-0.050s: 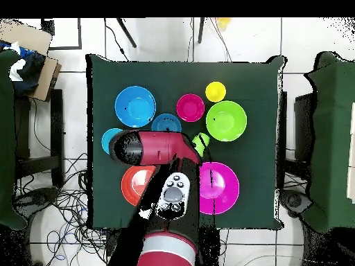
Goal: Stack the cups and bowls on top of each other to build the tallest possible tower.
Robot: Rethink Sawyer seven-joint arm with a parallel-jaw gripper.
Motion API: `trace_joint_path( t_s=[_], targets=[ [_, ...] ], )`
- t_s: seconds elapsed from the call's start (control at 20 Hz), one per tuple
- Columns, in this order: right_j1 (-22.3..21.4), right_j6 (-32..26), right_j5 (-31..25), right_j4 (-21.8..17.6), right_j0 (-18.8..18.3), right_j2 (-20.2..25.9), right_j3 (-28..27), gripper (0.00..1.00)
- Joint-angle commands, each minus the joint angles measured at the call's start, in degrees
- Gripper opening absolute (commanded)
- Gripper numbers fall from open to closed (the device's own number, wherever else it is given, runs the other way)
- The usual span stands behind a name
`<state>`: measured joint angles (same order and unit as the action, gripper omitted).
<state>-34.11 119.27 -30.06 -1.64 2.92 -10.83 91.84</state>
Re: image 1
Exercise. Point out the black square frame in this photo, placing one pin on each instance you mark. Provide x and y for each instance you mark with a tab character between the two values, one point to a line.
80	33

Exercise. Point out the dark green table cloth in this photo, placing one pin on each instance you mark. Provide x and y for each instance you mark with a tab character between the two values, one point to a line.
177	77

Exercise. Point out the black power brick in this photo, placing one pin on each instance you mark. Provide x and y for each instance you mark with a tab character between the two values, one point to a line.
112	241

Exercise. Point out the cardboard box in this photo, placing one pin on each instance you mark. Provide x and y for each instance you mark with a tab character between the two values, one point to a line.
47	77

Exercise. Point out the black tripod leg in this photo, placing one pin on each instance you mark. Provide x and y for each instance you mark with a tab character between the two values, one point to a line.
126	32
201	30

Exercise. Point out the green cup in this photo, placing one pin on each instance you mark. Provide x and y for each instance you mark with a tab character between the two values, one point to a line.
202	142

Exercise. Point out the green bowl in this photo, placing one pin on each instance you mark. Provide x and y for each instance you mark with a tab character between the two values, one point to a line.
226	121

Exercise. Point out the small turquoise bowl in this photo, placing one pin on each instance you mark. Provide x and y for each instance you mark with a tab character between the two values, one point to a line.
106	140

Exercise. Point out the large pink bowl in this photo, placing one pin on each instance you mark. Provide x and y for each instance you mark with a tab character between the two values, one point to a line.
222	188

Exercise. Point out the black pedestal foot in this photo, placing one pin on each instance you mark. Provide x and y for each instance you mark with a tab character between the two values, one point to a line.
38	196
294	201

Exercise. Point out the yellow cup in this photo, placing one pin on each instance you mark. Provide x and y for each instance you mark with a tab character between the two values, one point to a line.
215	91

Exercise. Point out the green cloth side table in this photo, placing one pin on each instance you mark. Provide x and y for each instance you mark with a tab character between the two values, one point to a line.
5	124
332	138

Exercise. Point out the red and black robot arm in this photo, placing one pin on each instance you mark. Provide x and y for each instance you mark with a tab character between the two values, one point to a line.
163	146

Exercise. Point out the ribbed blue bowl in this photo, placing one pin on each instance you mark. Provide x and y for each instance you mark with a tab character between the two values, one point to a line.
163	123

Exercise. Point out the large blue bowl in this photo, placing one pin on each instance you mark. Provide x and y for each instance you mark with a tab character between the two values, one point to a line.
135	106

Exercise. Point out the black stool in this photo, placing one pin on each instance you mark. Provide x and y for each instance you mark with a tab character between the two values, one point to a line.
56	124

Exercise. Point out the small red bowl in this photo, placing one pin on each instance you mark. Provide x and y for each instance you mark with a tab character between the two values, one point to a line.
190	107

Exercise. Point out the bundle of clothes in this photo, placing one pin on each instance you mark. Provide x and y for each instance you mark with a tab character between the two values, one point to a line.
27	69

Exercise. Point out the yellow object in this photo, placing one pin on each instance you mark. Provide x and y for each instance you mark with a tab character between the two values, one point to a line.
223	22

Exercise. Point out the orange-red bowl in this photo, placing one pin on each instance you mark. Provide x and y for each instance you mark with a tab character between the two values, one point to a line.
136	183

